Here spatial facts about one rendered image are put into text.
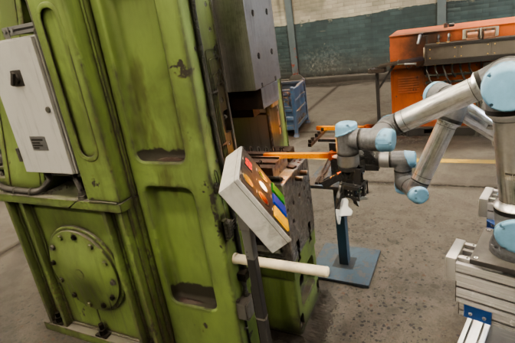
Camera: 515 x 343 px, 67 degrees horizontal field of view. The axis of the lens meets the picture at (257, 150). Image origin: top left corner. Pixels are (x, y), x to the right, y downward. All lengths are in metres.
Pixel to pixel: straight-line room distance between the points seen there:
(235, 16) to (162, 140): 0.63
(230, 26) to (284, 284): 1.32
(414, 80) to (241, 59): 3.71
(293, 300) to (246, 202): 1.06
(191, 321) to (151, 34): 1.42
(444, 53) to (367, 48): 4.50
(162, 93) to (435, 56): 3.80
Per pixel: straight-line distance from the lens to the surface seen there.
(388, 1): 9.24
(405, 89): 5.24
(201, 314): 2.14
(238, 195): 1.23
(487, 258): 1.51
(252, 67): 1.71
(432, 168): 1.70
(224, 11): 1.74
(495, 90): 1.16
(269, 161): 1.93
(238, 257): 1.86
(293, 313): 2.27
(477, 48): 5.02
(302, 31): 9.70
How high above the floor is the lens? 1.65
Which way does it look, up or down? 18 degrees down
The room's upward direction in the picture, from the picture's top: 9 degrees counter-clockwise
